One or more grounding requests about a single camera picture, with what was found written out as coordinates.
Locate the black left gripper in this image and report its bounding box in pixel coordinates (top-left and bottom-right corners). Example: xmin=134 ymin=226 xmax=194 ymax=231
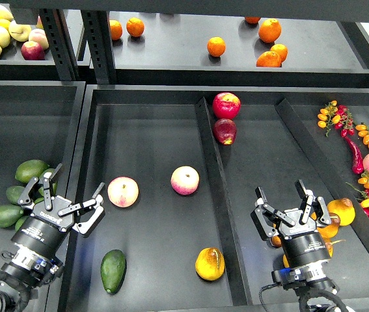
xmin=11 ymin=163 xmax=105 ymax=259

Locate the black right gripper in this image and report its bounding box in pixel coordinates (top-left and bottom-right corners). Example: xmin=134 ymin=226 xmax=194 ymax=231
xmin=251 ymin=179 xmax=331 ymax=268

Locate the dark green avocado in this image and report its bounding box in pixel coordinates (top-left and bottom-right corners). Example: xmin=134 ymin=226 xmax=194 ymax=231
xmin=100 ymin=250 xmax=126 ymax=294

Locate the yellow orange pear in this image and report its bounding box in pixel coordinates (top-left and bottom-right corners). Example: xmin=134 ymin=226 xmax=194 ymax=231
xmin=195 ymin=247 xmax=225 ymax=281

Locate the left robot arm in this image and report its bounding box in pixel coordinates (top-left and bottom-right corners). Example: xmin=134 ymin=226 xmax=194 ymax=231
xmin=0 ymin=165 xmax=105 ymax=311

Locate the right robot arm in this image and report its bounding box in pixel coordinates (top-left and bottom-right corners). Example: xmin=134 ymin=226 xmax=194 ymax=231
xmin=251 ymin=180 xmax=348 ymax=311

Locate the green avocado right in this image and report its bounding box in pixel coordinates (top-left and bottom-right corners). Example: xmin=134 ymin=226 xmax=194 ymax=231
xmin=38 ymin=168 xmax=58 ymax=196

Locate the green avocado top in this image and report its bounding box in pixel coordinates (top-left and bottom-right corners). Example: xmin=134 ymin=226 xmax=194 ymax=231
xmin=14 ymin=159 xmax=49 ymax=183

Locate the yellow pear far right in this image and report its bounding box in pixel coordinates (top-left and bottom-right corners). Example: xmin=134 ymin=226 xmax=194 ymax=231
xmin=327 ymin=198 xmax=355 ymax=226

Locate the green avocado far left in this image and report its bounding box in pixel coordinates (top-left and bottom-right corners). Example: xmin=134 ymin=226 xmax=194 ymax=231
xmin=0 ymin=204 xmax=23 ymax=228

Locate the pink apple left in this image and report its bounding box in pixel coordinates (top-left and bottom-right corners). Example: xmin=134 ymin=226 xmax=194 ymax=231
xmin=107 ymin=177 xmax=139 ymax=208

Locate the red chili pepper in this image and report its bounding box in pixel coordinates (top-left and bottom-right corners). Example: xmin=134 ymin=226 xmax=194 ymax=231
xmin=344 ymin=136 xmax=364 ymax=174

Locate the black left tray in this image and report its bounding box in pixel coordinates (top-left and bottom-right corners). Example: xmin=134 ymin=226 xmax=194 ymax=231
xmin=0 ymin=81 xmax=85 ymax=268

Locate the dark red apple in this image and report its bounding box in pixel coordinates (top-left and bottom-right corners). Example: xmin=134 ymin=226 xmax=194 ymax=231
xmin=213 ymin=118 xmax=237 ymax=146

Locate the orange cherry tomato bunch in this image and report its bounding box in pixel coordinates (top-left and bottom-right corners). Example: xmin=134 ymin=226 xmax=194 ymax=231
xmin=317 ymin=100 xmax=341 ymax=136

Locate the black divided tray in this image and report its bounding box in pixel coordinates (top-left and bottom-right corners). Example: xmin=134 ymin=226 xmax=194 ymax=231
xmin=45 ymin=85 xmax=369 ymax=311

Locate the pink apple centre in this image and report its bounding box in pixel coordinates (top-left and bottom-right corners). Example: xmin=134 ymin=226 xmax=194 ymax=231
xmin=171 ymin=166 xmax=199 ymax=196

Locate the bright red apple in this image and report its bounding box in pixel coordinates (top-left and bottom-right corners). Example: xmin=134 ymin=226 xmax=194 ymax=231
xmin=212 ymin=92 xmax=241 ymax=120

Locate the orange on shelf front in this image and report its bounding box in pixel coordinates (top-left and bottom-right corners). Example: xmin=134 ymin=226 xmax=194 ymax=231
xmin=256 ymin=51 xmax=282 ymax=68

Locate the red apple on shelf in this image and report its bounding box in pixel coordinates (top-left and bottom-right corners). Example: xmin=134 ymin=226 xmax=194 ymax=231
xmin=21 ymin=41 xmax=45 ymax=60

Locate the orange behind front orange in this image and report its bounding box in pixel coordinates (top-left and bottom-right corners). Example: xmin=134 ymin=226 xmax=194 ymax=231
xmin=270 ymin=44 xmax=288 ymax=62

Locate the pink peach on shelf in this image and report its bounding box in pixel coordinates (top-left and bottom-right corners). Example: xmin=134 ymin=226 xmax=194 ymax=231
xmin=29 ymin=29 xmax=49 ymax=50

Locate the pale yellow apple right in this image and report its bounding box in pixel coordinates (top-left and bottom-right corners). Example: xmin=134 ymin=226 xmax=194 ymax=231
xmin=8 ymin=21 xmax=32 ymax=42

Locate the orange on shelf left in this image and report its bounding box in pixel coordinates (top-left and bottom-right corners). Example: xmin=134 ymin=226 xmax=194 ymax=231
xmin=109 ymin=19 xmax=123 ymax=41

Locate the orange on shelf centre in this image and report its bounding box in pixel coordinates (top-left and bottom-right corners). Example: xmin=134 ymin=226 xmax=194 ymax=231
xmin=207 ymin=36 xmax=226 ymax=57

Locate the large orange on shelf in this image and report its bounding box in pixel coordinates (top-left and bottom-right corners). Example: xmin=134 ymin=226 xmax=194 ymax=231
xmin=258 ymin=18 xmax=282 ymax=44

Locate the yellow lemon on shelf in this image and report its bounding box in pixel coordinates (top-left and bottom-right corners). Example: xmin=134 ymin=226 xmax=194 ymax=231
xmin=0 ymin=19 xmax=10 ymax=30

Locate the black shelf upright post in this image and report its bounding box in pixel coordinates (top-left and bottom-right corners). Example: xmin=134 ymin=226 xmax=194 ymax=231
xmin=39 ymin=8 xmax=79 ymax=81

